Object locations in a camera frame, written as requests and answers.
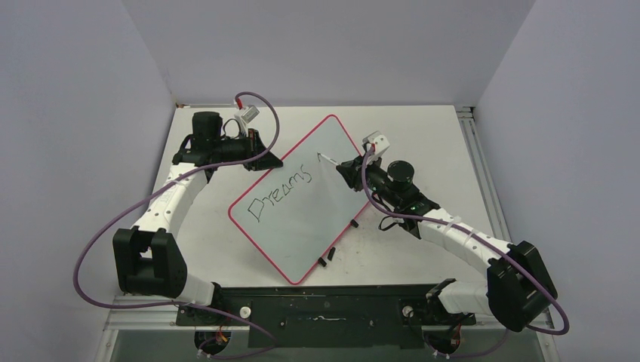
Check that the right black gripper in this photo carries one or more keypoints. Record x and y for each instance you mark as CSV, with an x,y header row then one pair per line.
x,y
352,172

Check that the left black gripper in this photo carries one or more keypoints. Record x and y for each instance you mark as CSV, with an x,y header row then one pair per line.
x,y
253,143

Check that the black whiteboard marker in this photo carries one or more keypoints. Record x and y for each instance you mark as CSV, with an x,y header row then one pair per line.
x,y
322,157

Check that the pink-framed whiteboard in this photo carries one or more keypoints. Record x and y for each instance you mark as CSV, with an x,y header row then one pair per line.
x,y
295,214

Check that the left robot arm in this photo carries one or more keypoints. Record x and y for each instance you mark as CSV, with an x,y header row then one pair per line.
x,y
147,258

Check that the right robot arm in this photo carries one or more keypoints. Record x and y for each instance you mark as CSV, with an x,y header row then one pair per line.
x,y
517,286

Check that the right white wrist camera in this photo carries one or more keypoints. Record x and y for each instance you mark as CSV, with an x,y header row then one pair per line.
x,y
375,144

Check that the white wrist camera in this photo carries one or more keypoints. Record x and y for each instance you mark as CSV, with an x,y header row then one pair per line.
x,y
375,144
246,114

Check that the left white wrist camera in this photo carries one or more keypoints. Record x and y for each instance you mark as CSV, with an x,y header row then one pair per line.
x,y
246,114

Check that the aluminium rail right side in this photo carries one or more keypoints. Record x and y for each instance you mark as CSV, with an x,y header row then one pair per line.
x,y
490,197

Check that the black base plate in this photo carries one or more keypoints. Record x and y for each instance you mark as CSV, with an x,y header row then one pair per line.
x,y
341,317

